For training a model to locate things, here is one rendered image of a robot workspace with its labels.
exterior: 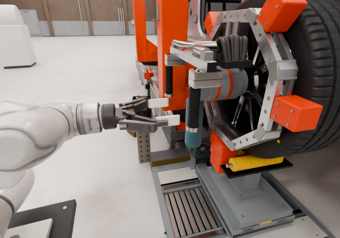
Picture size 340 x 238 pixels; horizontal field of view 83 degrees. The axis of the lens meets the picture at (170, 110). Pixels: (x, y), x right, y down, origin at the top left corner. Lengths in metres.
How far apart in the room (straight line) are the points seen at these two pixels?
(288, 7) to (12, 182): 1.07
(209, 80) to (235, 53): 0.10
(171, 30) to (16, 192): 1.06
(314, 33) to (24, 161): 0.72
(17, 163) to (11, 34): 6.08
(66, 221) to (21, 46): 5.69
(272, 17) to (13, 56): 6.26
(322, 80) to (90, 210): 1.35
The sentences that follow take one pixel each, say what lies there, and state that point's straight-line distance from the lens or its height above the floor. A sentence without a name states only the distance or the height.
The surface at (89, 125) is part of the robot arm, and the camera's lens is 0.55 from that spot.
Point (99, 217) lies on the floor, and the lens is 1.40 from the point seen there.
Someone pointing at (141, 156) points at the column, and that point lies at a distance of 1.68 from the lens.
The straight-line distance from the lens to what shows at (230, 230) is 1.15.
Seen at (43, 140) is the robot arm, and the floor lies 0.89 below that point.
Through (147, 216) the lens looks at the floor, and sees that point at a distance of 1.35.
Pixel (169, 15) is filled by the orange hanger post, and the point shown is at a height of 1.12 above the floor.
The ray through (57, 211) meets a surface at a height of 0.30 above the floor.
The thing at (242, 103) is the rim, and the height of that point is 0.74.
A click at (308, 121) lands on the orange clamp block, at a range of 0.61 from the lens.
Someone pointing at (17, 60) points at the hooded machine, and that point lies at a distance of 6.50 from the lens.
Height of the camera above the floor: 1.08
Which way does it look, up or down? 24 degrees down
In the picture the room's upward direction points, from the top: straight up
